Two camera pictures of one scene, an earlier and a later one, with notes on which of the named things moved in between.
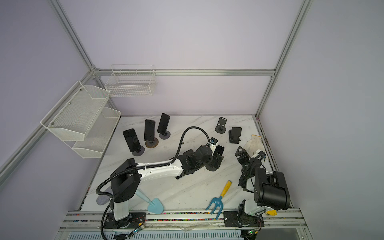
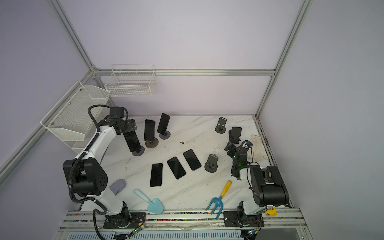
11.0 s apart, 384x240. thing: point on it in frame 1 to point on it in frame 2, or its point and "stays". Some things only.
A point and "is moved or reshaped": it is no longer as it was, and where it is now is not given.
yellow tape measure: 272,212 stays
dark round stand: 220,128 stays
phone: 132,140 stays
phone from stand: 219,149 is moved or reshaped
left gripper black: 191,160 to 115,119
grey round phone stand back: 166,135 stays
